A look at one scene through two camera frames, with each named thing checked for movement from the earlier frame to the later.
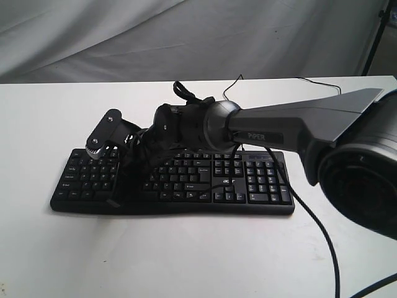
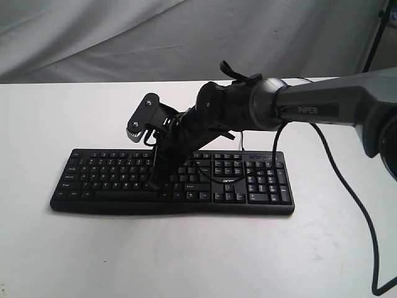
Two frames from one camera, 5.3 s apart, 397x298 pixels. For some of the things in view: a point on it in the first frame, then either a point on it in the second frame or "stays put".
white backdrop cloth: [59, 41] stays put
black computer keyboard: [209, 182] stays put
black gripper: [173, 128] -> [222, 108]
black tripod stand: [383, 14] stays put
